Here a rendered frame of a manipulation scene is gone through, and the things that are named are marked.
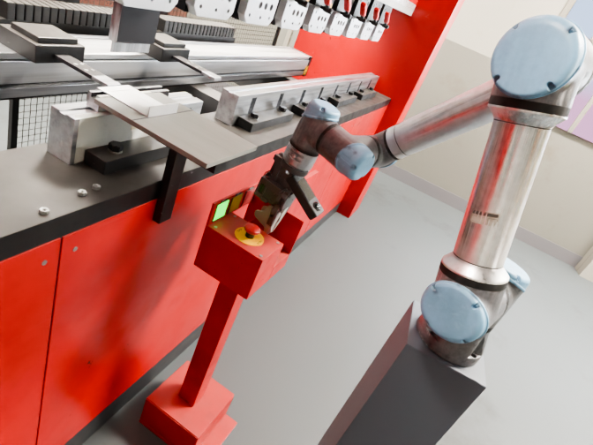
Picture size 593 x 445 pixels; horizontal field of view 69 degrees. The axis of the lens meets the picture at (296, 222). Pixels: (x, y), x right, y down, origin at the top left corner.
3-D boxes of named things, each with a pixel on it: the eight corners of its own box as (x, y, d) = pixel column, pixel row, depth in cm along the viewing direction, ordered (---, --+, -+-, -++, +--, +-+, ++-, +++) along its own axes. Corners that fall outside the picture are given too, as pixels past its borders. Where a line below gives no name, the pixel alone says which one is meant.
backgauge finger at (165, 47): (204, 86, 116) (208, 67, 114) (130, 46, 122) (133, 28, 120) (228, 83, 127) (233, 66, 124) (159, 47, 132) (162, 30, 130)
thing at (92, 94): (97, 111, 83) (100, 97, 82) (86, 104, 84) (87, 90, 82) (166, 102, 100) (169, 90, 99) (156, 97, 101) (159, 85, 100)
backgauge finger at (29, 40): (89, 95, 84) (93, 71, 82) (-4, 41, 90) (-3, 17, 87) (134, 92, 94) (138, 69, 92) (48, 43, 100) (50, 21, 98)
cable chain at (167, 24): (163, 32, 144) (166, 19, 142) (149, 25, 145) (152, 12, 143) (233, 38, 181) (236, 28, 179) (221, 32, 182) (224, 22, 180)
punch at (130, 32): (114, 54, 80) (123, 0, 76) (106, 49, 81) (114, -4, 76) (152, 54, 89) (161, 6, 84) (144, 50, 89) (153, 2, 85)
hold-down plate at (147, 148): (103, 176, 83) (105, 162, 82) (82, 162, 84) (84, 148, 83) (197, 147, 109) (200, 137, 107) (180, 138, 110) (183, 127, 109)
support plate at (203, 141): (206, 169, 75) (207, 163, 75) (93, 102, 81) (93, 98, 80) (256, 150, 91) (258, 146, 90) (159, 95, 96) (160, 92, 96)
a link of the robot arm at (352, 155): (391, 151, 93) (356, 124, 98) (362, 153, 85) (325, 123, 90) (372, 181, 97) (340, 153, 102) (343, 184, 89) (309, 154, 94)
